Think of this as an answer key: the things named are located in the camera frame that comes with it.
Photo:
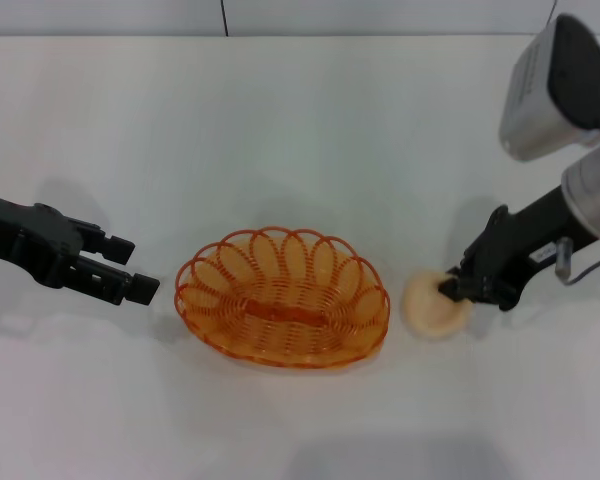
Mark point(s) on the pale peach-shaped bun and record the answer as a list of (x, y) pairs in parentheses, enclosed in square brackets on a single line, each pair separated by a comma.
[(427, 310)]

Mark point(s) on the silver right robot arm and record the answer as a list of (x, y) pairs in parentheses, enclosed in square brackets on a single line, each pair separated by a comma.
[(540, 100)]

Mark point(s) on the orange woven plastic basket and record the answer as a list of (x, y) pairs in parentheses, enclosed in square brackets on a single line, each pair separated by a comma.
[(280, 310)]

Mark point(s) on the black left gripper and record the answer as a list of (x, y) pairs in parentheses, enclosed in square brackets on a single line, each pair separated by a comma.
[(25, 235)]

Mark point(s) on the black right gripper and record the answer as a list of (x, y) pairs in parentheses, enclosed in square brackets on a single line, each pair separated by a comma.
[(515, 250)]

